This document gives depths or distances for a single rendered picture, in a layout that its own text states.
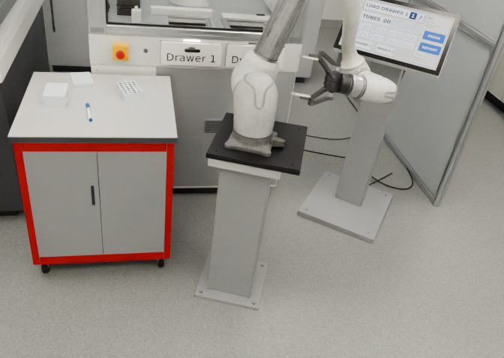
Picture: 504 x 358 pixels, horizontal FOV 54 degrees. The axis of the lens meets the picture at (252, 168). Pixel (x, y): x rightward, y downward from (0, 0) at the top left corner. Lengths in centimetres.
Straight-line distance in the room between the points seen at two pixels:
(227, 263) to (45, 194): 81
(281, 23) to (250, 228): 83
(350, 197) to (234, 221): 110
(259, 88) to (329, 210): 129
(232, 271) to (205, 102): 88
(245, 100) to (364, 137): 113
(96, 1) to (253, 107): 94
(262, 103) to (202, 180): 114
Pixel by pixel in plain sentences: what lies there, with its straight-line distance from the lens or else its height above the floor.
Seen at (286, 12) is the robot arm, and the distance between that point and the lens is 195.
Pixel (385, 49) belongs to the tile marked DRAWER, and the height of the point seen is 101.
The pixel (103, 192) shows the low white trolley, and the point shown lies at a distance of 216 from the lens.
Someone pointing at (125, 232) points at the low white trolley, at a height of 26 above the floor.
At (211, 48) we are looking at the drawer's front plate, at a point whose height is 91.
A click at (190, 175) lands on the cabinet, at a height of 15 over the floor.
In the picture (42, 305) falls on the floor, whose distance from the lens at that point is 240.
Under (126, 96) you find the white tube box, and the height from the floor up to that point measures 79.
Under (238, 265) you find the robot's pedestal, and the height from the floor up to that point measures 21.
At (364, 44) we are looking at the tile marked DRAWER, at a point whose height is 100.
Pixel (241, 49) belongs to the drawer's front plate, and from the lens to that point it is 250.
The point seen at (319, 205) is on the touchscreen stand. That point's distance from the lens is 296.
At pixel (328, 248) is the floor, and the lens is 274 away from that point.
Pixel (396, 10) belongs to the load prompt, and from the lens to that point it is 263.
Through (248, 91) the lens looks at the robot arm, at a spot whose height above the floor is 102.
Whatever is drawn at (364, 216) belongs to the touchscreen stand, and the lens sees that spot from 297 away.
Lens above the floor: 178
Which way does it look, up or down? 34 degrees down
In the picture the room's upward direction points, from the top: 8 degrees clockwise
